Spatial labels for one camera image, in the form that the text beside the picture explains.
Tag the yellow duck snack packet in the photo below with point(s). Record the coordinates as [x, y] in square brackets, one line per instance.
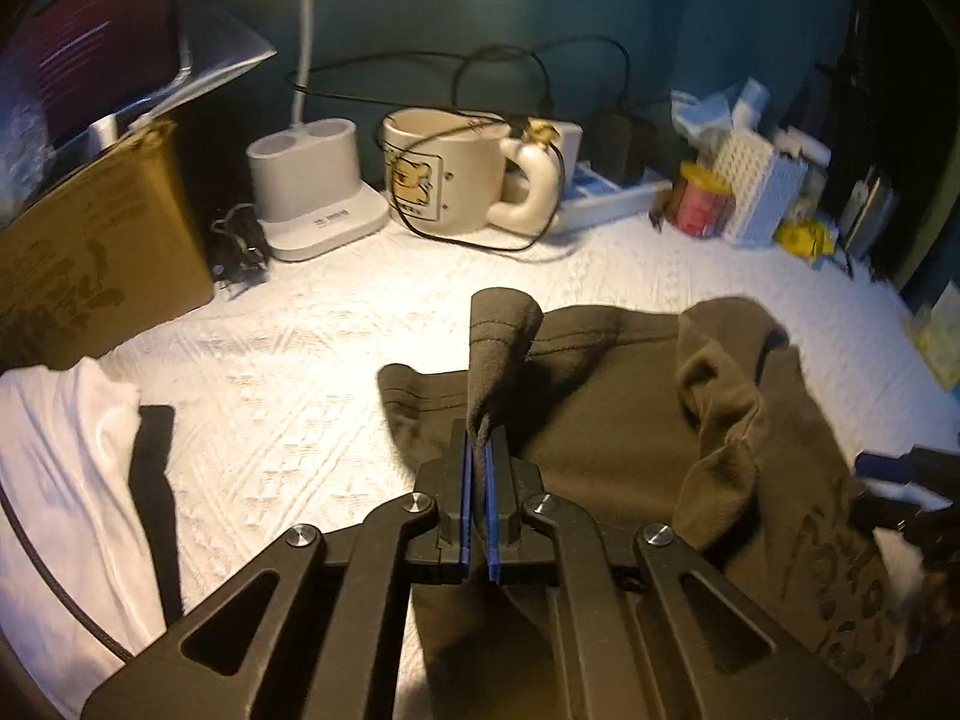
[802, 236]

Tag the white desk lamp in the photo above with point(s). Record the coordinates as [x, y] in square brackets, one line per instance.
[315, 187]

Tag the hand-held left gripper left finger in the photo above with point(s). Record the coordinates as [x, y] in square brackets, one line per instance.
[466, 525]

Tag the white cloth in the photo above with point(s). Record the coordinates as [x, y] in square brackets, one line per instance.
[67, 465]

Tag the black power adapter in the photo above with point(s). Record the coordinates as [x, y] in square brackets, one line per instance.
[619, 146]

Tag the white charger plug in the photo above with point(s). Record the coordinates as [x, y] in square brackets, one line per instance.
[571, 150]

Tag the tablet with red screen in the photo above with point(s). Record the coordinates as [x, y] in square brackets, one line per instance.
[90, 52]

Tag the brown t-shirt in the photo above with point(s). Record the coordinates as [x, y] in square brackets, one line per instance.
[600, 405]

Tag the red can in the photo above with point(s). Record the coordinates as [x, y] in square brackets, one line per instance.
[697, 202]

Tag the white crumpled tissue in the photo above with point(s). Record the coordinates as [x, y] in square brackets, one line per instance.
[712, 112]

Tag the clear plastic bag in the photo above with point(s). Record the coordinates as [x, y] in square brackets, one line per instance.
[22, 165]

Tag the white power strip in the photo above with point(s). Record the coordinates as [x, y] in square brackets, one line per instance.
[600, 199]

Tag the white perforated plastic basket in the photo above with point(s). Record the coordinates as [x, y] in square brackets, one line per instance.
[750, 187]

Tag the clear jar with white lid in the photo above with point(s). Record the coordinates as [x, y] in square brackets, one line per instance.
[806, 146]

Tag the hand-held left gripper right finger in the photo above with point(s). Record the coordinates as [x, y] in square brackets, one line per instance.
[492, 525]

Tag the teal curtain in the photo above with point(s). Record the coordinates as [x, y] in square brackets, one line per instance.
[450, 0]

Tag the brown cardboard box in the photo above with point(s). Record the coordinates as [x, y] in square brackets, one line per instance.
[97, 255]

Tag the cream ceramic mug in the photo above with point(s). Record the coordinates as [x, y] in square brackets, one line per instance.
[450, 172]

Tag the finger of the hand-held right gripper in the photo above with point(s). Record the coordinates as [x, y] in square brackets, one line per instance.
[892, 514]
[885, 466]

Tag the pale yellow tissue pack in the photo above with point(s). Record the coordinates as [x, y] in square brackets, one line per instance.
[941, 345]

